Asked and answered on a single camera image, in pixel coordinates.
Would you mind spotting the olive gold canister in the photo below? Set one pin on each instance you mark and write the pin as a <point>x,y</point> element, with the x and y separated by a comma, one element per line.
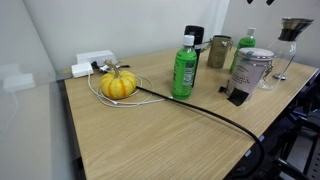
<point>219,51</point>

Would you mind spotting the glass carafe with metal top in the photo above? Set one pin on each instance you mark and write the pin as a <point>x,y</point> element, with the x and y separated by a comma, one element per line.
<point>283,50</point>

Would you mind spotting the yellow orange striped pumpkin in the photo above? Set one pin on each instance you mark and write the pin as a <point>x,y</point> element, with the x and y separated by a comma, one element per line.
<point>118,84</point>

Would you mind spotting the black chair frame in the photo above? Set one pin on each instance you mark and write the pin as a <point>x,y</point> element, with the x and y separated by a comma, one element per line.
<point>300,133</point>

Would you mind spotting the small white power adapter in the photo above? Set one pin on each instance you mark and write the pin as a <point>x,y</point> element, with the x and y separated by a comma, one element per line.
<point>82,69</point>

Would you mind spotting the black plug with silver clip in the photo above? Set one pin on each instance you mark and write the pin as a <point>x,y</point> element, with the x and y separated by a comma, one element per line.
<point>101,66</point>

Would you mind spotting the white power strip box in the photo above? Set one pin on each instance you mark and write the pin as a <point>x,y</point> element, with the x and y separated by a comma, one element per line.
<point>95,56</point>

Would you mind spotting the black tape piece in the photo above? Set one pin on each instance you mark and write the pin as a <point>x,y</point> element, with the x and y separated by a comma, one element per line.
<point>238,97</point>

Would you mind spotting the tall black cylinder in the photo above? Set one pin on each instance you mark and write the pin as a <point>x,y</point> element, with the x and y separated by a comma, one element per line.
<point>198,35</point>

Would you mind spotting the green bottle with white cap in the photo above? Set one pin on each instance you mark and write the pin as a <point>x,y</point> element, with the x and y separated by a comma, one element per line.
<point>184,71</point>

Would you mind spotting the green bottle without label front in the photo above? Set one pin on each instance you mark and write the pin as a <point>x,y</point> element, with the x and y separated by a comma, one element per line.
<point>246,42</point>

